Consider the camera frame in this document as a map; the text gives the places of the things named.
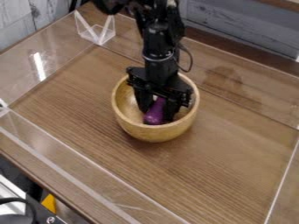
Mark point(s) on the clear acrylic corner bracket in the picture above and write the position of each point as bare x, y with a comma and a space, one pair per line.
98, 34

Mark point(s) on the purple toy eggplant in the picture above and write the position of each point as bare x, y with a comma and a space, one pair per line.
154, 116

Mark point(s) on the clear acrylic tray wall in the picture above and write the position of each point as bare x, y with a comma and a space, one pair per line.
103, 198

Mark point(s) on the brown wooden bowl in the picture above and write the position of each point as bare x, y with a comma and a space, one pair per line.
130, 118

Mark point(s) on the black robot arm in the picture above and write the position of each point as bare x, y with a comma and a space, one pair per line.
159, 25

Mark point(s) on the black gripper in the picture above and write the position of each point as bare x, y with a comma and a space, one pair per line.
158, 79

